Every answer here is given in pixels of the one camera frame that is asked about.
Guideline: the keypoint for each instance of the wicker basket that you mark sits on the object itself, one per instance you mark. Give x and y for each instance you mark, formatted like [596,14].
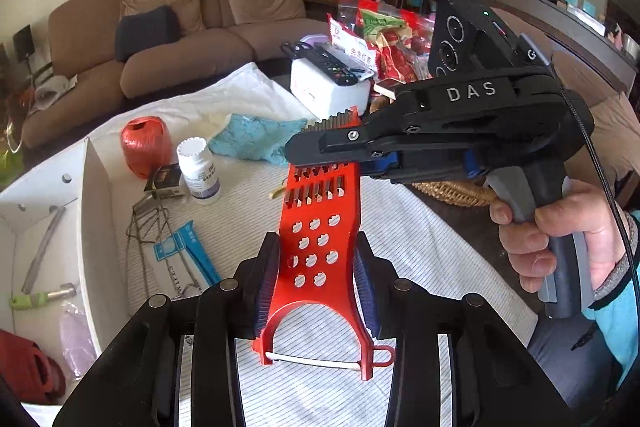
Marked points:
[450,194]

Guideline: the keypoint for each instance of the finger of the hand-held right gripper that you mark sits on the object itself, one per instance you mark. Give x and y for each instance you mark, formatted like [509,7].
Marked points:
[330,147]

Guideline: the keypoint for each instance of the small dark box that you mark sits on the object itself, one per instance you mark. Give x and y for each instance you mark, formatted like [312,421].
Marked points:
[165,179]

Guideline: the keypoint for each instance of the black remote control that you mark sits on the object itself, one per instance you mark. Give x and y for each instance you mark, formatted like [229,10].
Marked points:
[340,67]

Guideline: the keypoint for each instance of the green snack bag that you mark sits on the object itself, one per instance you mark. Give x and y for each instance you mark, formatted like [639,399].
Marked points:
[382,24]

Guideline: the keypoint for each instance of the red twine ball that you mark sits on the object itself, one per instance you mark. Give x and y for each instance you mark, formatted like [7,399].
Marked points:
[145,147]

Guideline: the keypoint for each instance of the serrated metal tongs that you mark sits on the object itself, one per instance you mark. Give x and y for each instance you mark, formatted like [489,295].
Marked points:
[42,252]

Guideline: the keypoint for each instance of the red plastic grater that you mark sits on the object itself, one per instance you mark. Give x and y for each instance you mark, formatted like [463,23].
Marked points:
[315,232]

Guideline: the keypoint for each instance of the plain white cloth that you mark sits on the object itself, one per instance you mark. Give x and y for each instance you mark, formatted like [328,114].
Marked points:
[240,92]

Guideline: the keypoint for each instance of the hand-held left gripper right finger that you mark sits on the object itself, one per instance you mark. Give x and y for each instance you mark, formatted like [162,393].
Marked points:
[367,292]

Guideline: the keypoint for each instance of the white cardboard box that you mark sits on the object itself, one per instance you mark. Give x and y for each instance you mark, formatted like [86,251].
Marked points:
[95,217]

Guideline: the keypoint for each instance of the white folded cloth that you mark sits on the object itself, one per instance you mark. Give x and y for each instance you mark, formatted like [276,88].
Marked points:
[50,92]

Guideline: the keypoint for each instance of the blue knitted cloth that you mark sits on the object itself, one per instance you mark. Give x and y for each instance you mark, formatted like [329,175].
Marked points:
[250,137]

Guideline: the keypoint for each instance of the long wooden counter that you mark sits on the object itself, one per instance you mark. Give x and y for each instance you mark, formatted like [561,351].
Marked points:
[575,27]

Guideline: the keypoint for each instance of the person's right forearm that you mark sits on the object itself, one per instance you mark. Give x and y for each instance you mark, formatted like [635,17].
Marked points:
[625,307]

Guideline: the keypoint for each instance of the brown armchair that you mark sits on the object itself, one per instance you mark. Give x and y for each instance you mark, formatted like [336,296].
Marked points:
[615,127]

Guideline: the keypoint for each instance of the red white snack bag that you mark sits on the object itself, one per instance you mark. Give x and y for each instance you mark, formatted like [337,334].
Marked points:
[350,39]

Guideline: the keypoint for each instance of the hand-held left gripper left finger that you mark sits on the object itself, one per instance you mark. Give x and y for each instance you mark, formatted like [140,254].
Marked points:
[265,287]

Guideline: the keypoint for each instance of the white tissue box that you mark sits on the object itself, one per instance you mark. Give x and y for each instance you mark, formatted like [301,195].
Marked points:
[325,94]

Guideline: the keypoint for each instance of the small yellow plastic piece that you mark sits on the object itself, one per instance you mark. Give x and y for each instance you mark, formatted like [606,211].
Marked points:
[277,192]

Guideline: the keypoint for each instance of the brown sofa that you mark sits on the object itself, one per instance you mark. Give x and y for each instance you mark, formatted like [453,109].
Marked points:
[175,62]

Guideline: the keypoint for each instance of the dark blue cushion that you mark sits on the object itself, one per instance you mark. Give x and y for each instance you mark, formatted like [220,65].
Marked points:
[147,32]

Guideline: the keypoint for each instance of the person's grey pants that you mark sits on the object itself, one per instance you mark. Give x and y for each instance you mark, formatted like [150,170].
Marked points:
[565,357]

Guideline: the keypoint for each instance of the purple sponge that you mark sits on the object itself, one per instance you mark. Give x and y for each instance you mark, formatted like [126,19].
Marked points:
[75,337]

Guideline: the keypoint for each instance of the white pill bottle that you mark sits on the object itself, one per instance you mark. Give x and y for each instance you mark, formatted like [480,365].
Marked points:
[200,177]

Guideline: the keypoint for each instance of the blue white wet wipes packet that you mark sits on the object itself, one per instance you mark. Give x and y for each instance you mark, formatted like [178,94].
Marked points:
[192,247]

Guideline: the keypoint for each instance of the person's right hand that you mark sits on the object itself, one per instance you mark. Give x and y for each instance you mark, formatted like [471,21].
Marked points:
[600,227]

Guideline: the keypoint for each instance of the striped white tablecloth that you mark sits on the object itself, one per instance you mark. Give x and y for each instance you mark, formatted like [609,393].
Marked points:
[440,257]

